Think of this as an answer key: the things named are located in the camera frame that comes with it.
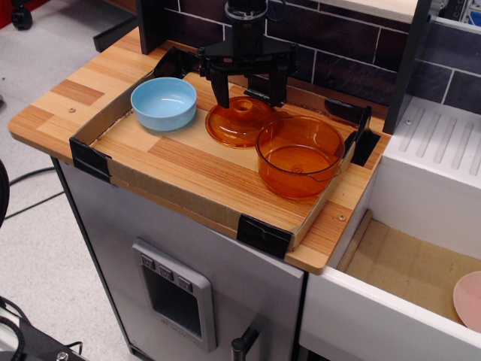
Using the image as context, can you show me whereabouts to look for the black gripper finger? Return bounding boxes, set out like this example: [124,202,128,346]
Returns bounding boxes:
[210,71,230,108]
[268,69,288,107]

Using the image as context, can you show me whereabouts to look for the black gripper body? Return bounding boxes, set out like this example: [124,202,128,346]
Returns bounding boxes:
[197,11,298,80]

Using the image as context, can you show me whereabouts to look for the orange transparent pot lid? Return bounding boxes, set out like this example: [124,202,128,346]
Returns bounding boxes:
[205,96,277,147]

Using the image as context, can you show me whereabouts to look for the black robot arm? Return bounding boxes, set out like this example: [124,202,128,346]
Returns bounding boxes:
[197,1,298,108]

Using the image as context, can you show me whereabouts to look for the orange transparent pot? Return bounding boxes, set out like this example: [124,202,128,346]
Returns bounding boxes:
[256,112,346,199]

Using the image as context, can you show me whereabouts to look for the light blue bowl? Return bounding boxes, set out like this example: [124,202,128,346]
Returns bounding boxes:
[130,77,197,132]

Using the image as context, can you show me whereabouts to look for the black metal floor bar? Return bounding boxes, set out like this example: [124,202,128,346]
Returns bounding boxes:
[93,17,138,53]

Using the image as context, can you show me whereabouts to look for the cardboard fence with black tape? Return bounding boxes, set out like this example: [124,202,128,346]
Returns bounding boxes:
[69,47,389,273]

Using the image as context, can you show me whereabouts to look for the black caster wheel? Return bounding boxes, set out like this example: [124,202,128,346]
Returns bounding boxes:
[11,0,33,31]

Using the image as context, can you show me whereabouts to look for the grey toy dishwasher cabinet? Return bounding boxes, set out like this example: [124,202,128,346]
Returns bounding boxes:
[54,161,304,360]

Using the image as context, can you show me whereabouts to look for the white toy sink unit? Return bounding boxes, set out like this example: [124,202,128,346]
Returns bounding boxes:
[299,98,480,360]

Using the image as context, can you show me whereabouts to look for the pink plate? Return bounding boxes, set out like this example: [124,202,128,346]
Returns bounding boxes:
[452,271,480,332]

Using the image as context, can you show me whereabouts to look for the black floor cable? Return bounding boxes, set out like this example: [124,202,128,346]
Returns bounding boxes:
[3,167,65,221]

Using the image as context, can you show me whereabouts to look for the black cabinet door handle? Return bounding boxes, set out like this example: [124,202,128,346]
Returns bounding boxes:
[231,327,259,361]

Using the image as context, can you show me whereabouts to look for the black equipment with cables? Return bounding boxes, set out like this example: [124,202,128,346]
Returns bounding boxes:
[1,297,86,360]

